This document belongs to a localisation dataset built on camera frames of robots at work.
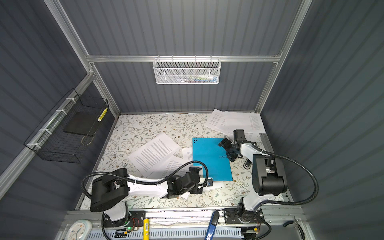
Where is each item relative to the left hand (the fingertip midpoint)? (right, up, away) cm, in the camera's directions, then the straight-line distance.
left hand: (201, 175), depth 83 cm
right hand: (+15, +13, +12) cm, 23 cm away
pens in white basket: (-1, +58, +10) cm, 59 cm away
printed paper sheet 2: (-20, +2, +8) cm, 22 cm away
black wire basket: (-67, +24, -10) cm, 72 cm away
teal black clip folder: (+5, +11, +17) cm, 21 cm away
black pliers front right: (+47, -23, -14) cm, 54 cm away
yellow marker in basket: (-55, +34, -2) cm, 64 cm away
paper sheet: (-9, +7, +13) cm, 17 cm away
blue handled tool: (+4, -19, -14) cm, 24 cm away
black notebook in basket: (-61, +29, -8) cm, 68 cm away
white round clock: (-58, -21, -14) cm, 63 cm away
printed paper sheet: (-34, +7, +13) cm, 37 cm away
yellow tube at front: (-27, -21, -14) cm, 37 cm away
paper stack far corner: (+22, +31, +35) cm, 52 cm away
